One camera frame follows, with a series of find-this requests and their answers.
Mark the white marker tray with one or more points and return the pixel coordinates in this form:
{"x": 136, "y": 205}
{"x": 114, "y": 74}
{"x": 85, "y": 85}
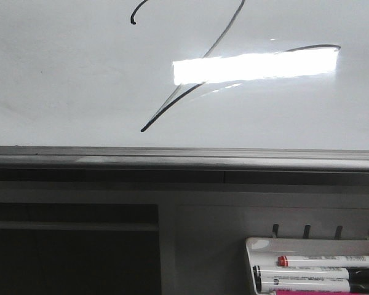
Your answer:
{"x": 265, "y": 251}

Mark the upper black capped white marker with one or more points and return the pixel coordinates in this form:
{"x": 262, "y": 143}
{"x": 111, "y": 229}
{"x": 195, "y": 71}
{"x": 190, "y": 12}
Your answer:
{"x": 263, "y": 271}

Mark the black capped white marker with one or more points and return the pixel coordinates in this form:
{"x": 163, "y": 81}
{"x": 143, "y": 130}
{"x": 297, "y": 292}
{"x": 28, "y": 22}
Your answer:
{"x": 263, "y": 271}
{"x": 280, "y": 284}

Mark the lower black capped white marker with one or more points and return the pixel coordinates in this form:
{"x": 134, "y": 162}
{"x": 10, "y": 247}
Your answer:
{"x": 280, "y": 284}

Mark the grey cabinet shelf unit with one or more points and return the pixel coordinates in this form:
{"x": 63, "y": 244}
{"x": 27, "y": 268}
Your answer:
{"x": 161, "y": 232}

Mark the pink marker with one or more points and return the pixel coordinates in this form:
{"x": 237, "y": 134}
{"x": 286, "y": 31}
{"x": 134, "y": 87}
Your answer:
{"x": 313, "y": 293}

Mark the red capped white marker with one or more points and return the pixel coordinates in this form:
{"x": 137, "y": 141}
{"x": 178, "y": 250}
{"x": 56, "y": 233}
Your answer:
{"x": 345, "y": 261}

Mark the whiteboard with grey frame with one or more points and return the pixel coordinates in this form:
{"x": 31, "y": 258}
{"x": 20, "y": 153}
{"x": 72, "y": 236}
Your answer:
{"x": 228, "y": 85}

